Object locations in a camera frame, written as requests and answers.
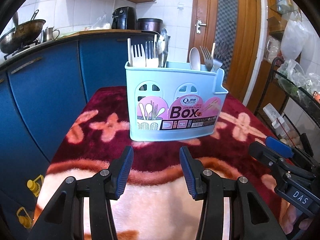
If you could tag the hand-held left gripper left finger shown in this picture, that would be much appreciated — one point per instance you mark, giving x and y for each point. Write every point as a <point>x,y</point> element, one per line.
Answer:
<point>123,172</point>

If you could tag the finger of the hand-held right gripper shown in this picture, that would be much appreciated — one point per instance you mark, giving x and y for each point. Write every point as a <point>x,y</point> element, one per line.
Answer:
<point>277,145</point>
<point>262,152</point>

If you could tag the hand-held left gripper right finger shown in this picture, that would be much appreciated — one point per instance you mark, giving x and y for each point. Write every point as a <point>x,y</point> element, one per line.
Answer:
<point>188,175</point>

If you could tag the light blue utensil box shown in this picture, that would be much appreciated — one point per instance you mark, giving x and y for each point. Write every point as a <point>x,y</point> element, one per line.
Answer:
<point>167,80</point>

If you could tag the large steel fork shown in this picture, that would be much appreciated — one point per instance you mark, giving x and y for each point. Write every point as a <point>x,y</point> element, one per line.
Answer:
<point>217,63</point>

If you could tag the wooden chopstick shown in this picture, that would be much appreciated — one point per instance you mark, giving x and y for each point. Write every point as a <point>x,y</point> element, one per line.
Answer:
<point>213,50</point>

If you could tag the beige plastic spoon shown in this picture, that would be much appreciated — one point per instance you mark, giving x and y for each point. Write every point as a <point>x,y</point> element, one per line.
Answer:
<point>195,58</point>

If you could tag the person's right hand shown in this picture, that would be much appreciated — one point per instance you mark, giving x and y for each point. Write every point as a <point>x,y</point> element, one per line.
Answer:
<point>297,220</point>

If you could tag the pile of white eggs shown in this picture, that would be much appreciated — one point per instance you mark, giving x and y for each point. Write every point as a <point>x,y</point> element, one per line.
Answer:
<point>292,140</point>

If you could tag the white power strip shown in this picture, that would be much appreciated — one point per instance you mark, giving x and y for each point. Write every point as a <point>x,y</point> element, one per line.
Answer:
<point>271,115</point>

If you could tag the red floral blanket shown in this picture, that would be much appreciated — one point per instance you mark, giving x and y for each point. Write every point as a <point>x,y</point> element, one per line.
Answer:
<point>155,160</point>

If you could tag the crumpled clear plastic bag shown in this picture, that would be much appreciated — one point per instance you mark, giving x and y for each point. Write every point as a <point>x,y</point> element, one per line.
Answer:
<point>297,76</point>

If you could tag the yellow plastic jug top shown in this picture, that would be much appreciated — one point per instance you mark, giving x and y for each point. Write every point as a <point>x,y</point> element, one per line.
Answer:
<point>23,218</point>
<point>33,186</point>

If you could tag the white plastic bag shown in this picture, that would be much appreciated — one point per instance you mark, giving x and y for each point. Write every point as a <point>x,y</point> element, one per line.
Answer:
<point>295,40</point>

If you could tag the blue base cabinets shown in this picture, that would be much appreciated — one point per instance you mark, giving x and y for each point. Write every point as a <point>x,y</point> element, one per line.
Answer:
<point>50,92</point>

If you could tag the wooden shelf unit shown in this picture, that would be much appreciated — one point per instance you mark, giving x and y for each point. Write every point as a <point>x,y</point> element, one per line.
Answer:
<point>273,22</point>

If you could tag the dark rice cooker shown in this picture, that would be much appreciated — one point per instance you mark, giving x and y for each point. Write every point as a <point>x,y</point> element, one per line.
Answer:
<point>150,26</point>

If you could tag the clear bag on counter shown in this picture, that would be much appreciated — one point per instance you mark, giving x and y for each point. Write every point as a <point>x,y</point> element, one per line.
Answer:
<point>102,23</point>

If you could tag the black air fryer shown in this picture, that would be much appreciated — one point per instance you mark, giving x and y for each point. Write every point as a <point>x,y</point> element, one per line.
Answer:
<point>123,18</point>

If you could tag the wooden door with glass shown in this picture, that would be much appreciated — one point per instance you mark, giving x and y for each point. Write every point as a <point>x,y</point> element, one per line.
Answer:
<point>200,10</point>

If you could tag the steel pitcher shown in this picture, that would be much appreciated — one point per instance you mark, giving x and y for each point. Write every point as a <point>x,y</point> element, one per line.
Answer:
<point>48,35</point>

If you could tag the dark metal wok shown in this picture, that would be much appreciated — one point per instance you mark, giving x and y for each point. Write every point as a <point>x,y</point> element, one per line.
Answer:
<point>20,35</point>

